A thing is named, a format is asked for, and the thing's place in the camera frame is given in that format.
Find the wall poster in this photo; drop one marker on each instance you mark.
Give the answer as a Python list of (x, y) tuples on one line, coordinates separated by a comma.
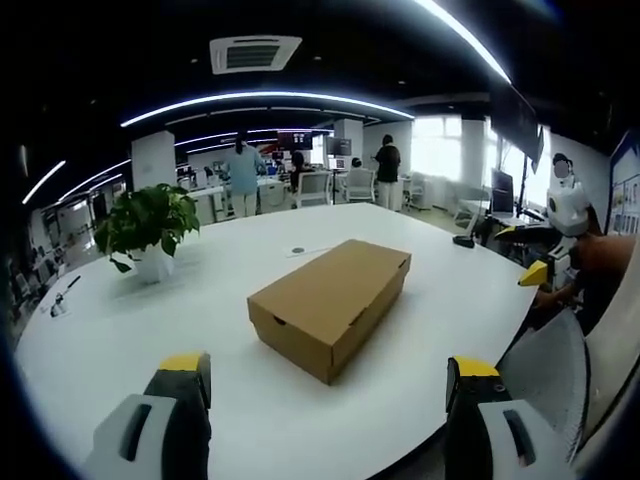
[(625, 190)]

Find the dark computer monitor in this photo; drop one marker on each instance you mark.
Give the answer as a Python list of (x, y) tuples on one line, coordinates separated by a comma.
[(502, 192)]

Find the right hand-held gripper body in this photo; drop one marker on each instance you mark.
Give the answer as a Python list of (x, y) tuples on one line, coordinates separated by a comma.
[(570, 210)]

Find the short ceiling light strip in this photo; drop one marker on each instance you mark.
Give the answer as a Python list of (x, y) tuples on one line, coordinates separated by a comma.
[(44, 181)]

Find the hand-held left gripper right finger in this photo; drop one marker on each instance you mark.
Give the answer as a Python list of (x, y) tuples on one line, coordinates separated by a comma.
[(495, 440)]

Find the bright ceiling light strip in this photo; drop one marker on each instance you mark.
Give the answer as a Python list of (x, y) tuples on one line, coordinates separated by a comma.
[(475, 42)]

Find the long curved ceiling light strip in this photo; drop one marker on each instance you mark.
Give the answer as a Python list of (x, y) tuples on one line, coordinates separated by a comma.
[(260, 96)]

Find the green potted plant white pot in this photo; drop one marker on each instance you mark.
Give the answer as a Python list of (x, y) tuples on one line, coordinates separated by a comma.
[(150, 220)]

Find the white office chair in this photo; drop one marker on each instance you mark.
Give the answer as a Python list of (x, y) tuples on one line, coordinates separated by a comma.
[(360, 184), (312, 187)]

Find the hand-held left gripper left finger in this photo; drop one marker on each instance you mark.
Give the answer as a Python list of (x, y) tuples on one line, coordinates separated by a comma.
[(150, 440)]

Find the white office desk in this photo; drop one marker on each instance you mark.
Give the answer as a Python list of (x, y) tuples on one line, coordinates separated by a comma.
[(210, 197)]

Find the small black device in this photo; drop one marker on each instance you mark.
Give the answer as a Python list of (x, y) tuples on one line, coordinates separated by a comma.
[(463, 241)]

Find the ceiling air conditioner vent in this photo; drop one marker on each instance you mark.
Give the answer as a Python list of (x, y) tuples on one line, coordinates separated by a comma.
[(255, 54)]

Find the small white object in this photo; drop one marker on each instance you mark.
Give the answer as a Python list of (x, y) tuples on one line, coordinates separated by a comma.
[(59, 306)]

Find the large black hanging screen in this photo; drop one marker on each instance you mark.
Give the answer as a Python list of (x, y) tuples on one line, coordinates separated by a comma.
[(520, 127)]

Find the brown cardboard shoe box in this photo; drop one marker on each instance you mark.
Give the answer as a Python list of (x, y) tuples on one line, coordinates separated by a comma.
[(325, 300)]

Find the dark wall screen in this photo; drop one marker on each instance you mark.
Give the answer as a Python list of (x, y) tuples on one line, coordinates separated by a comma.
[(340, 146)]

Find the person's light clothing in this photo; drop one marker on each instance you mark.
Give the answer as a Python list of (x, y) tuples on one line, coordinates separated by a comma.
[(617, 380)]

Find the black pen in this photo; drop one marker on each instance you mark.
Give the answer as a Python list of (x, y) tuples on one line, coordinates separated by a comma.
[(72, 283)]

